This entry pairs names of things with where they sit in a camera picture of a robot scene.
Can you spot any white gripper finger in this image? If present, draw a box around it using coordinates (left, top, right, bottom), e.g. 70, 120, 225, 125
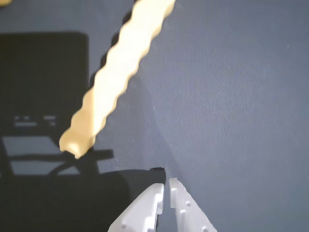
107, 183, 165, 232
169, 177, 218, 232

